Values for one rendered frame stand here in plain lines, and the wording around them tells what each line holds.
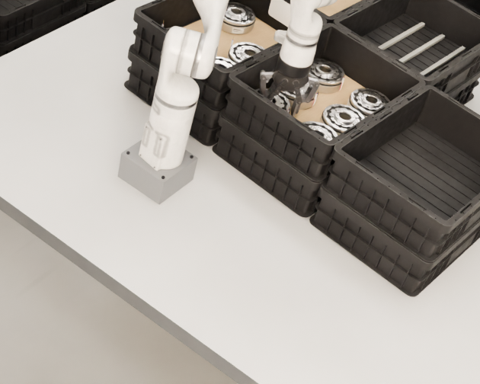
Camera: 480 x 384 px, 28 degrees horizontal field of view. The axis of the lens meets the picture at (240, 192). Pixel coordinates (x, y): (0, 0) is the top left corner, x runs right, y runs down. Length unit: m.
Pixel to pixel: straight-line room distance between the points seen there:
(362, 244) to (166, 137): 0.48
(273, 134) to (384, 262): 0.37
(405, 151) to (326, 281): 0.39
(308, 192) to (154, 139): 0.36
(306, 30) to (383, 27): 0.65
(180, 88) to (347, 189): 0.41
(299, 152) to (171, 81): 0.33
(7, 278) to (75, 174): 0.77
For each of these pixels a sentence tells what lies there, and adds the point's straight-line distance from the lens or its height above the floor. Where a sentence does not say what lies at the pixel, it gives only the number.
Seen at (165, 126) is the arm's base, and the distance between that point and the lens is 2.02.
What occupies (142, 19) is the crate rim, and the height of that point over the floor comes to 0.92.
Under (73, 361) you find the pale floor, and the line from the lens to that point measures 2.68.
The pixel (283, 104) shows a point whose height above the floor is 0.86.
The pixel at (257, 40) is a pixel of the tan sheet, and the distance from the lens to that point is 2.46.
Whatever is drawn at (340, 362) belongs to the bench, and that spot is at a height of 0.70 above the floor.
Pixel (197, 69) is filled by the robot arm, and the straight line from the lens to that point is 1.91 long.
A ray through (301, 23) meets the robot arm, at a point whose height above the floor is 1.10.
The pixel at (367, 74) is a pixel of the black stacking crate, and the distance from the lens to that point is 2.39.
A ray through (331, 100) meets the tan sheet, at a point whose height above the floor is 0.83.
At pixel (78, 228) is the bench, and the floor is 0.70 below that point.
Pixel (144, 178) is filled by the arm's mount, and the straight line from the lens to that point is 2.10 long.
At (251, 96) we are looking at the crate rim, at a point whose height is 0.92.
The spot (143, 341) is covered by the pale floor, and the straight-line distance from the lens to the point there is 2.75.
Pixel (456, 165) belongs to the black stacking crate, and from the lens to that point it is 2.27.
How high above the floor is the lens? 2.15
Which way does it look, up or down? 41 degrees down
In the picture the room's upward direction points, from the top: 15 degrees clockwise
